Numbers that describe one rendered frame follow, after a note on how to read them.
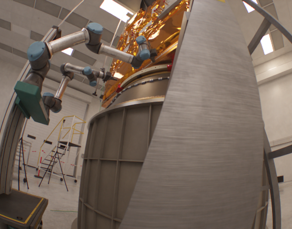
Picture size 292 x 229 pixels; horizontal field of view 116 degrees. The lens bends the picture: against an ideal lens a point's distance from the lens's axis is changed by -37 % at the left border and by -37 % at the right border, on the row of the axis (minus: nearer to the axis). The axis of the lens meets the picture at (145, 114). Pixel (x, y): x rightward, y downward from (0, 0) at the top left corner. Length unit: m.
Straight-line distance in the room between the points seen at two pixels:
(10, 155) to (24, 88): 0.59
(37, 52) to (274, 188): 1.34
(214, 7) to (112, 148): 0.93
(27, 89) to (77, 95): 8.44
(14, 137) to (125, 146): 0.90
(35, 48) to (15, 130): 0.69
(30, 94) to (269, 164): 1.23
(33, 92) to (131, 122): 0.64
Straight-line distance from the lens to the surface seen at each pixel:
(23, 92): 0.91
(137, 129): 0.91
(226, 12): 0.26
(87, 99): 9.38
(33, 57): 0.89
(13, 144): 1.29
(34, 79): 0.95
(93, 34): 1.02
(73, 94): 9.25
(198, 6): 0.23
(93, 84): 1.45
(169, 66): 1.38
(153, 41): 1.71
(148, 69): 1.47
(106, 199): 1.00
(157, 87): 1.12
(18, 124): 1.31
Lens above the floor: 0.70
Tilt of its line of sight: 24 degrees up
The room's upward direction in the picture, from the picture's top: 5 degrees clockwise
